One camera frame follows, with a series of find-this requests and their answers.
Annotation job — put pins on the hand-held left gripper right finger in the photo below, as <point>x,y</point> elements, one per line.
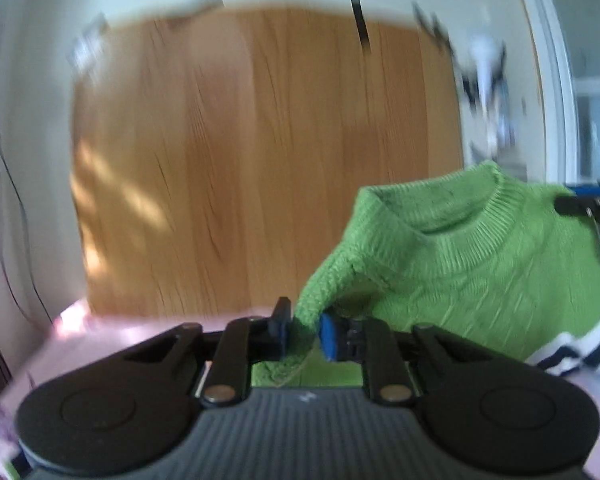
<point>329,341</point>

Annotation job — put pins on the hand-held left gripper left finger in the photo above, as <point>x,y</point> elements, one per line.
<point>281,332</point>

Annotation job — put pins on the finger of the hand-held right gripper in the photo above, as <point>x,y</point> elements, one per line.
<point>580,205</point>

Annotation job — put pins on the green navy white striped sweater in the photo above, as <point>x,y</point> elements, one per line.
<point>480,270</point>

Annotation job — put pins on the pink printed bedsheet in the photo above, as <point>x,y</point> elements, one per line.
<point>80,330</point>

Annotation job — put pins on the black tape strip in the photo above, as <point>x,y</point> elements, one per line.
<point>360,20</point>

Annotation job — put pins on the white door frame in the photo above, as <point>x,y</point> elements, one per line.
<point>545,60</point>

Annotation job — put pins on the wood-pattern wall board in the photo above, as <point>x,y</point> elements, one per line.
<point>230,160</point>

